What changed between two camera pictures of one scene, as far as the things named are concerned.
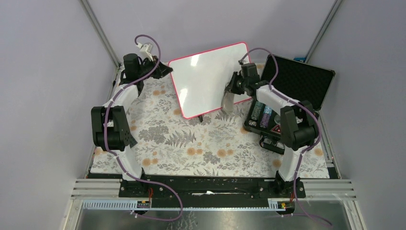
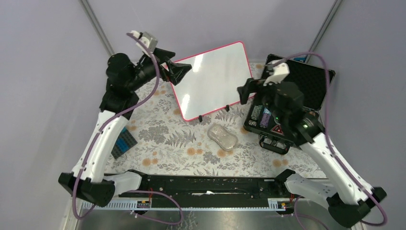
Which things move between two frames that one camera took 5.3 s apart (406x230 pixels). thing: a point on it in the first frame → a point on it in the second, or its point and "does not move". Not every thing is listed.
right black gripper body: x=238 y=84 → x=265 y=95
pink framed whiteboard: x=200 y=79 does not move
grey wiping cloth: x=227 y=102 → x=226 y=140
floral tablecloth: x=215 y=144 does not move
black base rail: x=211 y=191 does not move
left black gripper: x=160 y=70 → x=175 y=71
